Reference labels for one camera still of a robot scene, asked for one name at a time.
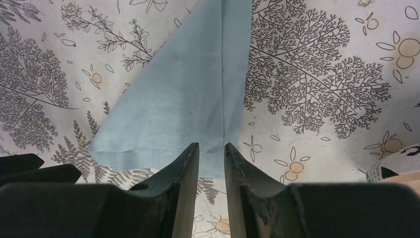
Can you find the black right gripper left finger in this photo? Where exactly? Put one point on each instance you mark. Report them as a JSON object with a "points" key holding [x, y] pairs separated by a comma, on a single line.
{"points": [[161, 206]]}

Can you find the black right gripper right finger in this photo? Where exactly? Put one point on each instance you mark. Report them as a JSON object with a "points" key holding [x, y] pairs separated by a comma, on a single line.
{"points": [[261, 207]]}

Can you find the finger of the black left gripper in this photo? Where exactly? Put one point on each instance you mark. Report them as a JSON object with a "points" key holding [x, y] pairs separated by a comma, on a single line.
{"points": [[19, 163], [67, 173]]}

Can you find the light blue cleaning cloth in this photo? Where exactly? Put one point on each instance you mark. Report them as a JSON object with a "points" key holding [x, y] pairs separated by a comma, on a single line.
{"points": [[191, 91]]}

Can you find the floral patterned tablecloth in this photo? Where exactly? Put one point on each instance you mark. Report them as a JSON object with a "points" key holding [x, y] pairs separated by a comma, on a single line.
{"points": [[332, 86]]}

